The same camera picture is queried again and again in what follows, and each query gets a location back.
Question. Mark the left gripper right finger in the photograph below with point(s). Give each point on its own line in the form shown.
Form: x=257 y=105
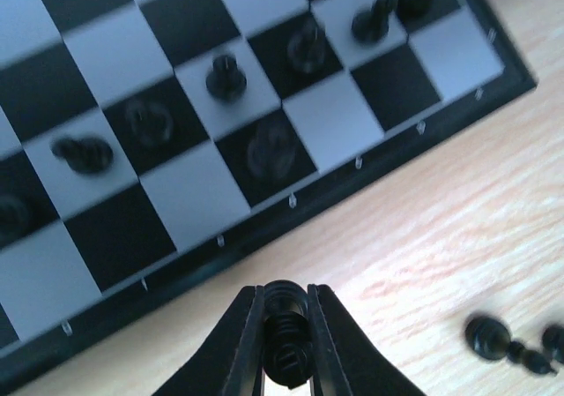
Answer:
x=346 y=362

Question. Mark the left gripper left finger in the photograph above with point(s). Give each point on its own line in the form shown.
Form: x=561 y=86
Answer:
x=229 y=361

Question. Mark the black chess piece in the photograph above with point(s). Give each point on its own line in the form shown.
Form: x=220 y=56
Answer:
x=491 y=340
x=370 y=25
x=287 y=350
x=306 y=50
x=272 y=150
x=552 y=342

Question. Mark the black and silver chessboard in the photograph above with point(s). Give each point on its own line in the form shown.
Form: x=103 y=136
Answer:
x=103 y=250

